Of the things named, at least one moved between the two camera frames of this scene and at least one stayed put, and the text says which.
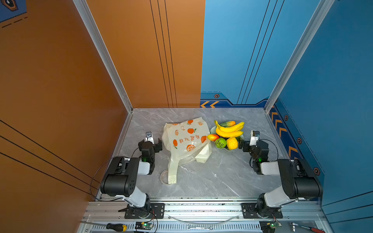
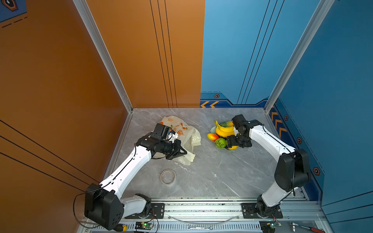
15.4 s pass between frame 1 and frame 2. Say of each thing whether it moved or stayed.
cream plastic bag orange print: moved
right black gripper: moved
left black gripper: moved
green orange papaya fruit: stayed
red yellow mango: stayed
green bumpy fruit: stayed
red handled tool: stayed
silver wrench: stayed
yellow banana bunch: stayed
